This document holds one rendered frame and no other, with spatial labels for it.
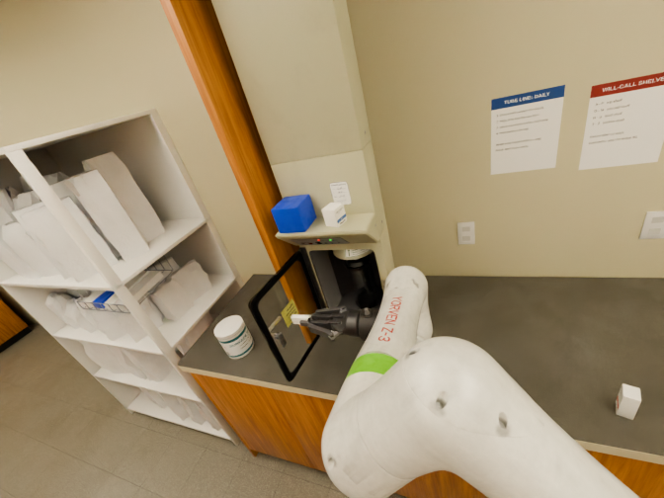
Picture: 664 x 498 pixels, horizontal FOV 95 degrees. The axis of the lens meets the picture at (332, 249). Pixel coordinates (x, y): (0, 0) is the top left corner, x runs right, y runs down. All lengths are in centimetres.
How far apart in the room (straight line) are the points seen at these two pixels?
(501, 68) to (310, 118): 67
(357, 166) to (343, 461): 74
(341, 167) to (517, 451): 79
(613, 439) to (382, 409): 88
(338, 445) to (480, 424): 19
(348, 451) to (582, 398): 91
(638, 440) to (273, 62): 137
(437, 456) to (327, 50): 85
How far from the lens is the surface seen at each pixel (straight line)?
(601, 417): 121
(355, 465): 44
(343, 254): 114
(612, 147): 143
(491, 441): 35
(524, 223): 149
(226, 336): 142
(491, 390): 35
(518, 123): 133
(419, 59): 129
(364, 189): 96
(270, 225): 110
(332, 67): 91
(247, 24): 100
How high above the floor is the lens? 193
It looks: 30 degrees down
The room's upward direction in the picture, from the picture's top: 17 degrees counter-clockwise
